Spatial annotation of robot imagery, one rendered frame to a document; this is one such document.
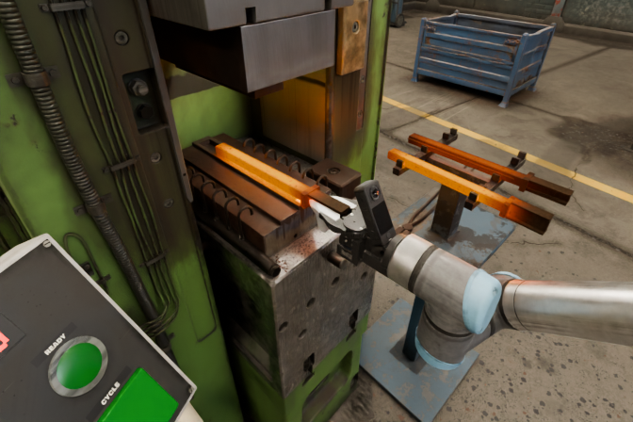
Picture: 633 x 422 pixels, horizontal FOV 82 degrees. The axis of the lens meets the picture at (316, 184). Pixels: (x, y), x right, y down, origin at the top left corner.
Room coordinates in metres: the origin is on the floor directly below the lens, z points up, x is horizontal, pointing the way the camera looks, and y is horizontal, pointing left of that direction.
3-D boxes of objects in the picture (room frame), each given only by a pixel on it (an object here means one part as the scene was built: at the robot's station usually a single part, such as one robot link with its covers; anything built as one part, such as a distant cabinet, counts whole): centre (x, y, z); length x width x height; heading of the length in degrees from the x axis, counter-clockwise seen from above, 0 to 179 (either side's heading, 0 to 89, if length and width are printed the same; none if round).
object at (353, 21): (0.93, -0.09, 1.27); 0.09 x 0.02 x 0.17; 137
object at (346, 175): (0.78, -0.04, 0.95); 0.12 x 0.08 x 0.06; 47
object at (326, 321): (0.80, 0.16, 0.69); 0.56 x 0.38 x 0.45; 47
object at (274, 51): (0.75, 0.19, 1.32); 0.42 x 0.20 x 0.10; 47
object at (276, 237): (0.75, 0.19, 0.96); 0.42 x 0.20 x 0.09; 47
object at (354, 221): (0.51, -0.10, 0.99); 0.12 x 0.08 x 0.09; 47
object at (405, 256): (0.46, -0.17, 1.00); 0.10 x 0.05 x 0.09; 137
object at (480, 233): (0.87, -0.40, 0.69); 0.40 x 0.30 x 0.02; 134
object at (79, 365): (0.21, 0.25, 1.09); 0.05 x 0.03 x 0.04; 137
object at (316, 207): (0.57, -0.01, 0.99); 0.09 x 0.03 x 0.06; 50
